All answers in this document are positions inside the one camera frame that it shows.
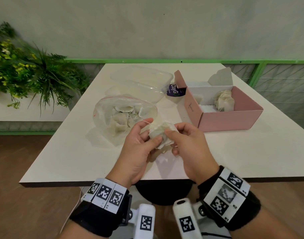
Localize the person's left hand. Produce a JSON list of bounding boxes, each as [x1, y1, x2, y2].
[[106, 121, 163, 189]]

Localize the person's right hand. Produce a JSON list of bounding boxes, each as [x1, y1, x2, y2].
[[164, 122, 220, 185]]

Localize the white tea bag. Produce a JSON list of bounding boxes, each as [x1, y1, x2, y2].
[[141, 119, 179, 154], [213, 90, 235, 112]]

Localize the person's right forearm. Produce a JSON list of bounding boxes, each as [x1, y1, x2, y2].
[[226, 208, 302, 239]]

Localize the person's left forearm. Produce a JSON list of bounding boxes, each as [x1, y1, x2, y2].
[[58, 220, 110, 239]]

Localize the pile of tea bags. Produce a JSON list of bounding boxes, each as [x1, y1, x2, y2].
[[110, 106, 155, 137]]

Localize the purple labelled packet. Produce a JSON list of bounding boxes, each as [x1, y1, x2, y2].
[[166, 83, 186, 97]]

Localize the pink cardboard box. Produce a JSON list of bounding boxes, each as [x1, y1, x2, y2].
[[174, 68, 264, 133]]

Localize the clear plastic zip bag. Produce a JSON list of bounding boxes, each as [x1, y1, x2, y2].
[[93, 95, 158, 147]]

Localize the clear plastic container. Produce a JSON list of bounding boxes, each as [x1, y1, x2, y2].
[[106, 66, 174, 103]]

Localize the white left marker strip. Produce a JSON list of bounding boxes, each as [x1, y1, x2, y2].
[[81, 178, 130, 214]]

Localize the white marker strip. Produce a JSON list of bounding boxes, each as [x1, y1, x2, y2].
[[81, 178, 130, 214], [203, 167, 251, 217]]

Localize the white right marker strip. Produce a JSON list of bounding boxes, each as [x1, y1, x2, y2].
[[203, 167, 251, 217]]

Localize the black left wristband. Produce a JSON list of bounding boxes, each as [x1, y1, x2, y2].
[[70, 188, 133, 238]]

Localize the black wristband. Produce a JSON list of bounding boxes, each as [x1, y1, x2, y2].
[[197, 165, 261, 231], [70, 188, 133, 238]]

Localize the black right wristband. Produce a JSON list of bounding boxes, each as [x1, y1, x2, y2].
[[197, 165, 261, 231]]

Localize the green metal railing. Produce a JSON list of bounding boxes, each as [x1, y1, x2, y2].
[[65, 59, 304, 89]]

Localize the white planter ledge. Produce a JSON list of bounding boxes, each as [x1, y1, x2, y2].
[[0, 89, 71, 122]]

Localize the green leafy plant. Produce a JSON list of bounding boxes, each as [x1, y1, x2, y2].
[[0, 21, 91, 115]]

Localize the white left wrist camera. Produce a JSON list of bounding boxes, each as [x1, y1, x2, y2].
[[130, 203, 156, 239]]

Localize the white cable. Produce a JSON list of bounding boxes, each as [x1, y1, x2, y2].
[[59, 188, 84, 235]]

